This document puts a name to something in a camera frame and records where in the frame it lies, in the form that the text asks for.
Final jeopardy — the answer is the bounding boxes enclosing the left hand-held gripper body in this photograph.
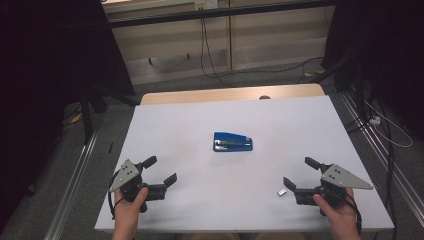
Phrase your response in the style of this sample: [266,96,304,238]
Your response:
[109,159,168,214]

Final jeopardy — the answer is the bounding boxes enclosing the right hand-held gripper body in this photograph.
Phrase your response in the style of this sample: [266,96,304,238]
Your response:
[293,163,374,216]

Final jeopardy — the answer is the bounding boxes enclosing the blue stapler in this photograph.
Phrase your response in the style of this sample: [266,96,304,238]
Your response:
[212,131,254,153]

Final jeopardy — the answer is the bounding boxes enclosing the person's left hand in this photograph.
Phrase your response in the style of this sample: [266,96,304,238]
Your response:
[113,187,150,228]

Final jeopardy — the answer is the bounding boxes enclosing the person's right hand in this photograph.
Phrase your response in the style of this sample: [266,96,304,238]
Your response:
[312,188,360,233]

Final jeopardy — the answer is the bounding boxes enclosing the white table board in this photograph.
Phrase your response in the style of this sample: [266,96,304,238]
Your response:
[94,95,395,233]

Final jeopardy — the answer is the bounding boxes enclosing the black stand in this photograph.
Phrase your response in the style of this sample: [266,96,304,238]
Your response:
[79,84,138,146]

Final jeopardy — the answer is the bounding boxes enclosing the wooden table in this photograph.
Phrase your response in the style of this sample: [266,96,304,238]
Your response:
[139,83,326,107]

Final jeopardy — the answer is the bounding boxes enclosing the black curtain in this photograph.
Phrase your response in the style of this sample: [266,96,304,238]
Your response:
[0,0,136,231]
[321,0,424,141]

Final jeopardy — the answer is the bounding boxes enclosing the black horizontal bar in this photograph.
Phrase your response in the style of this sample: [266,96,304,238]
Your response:
[105,0,336,30]

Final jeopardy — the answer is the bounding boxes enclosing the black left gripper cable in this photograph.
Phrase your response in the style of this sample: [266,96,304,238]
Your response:
[107,169,125,220]

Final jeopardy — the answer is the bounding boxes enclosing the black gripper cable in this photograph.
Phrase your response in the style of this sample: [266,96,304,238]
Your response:
[344,191,364,235]
[107,169,125,220]

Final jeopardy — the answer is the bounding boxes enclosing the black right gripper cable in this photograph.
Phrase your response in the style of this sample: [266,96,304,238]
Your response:
[344,191,364,235]

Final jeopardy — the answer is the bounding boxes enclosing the aluminium floor rail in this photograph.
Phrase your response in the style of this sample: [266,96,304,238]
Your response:
[43,128,100,240]
[339,91,424,219]

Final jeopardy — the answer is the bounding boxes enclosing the black thick cable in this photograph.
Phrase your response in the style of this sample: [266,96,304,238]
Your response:
[343,94,399,240]

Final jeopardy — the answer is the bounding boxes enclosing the white cable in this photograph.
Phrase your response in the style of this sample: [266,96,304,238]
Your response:
[363,99,414,149]

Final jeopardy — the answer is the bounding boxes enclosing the black floor cable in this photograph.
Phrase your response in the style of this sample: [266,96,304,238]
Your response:
[229,55,325,85]

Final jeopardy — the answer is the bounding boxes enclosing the black hanging cable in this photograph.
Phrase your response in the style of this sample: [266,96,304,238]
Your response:
[199,17,236,88]

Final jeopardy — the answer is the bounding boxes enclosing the white wall outlet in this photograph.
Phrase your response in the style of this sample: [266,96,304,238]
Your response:
[194,0,219,11]

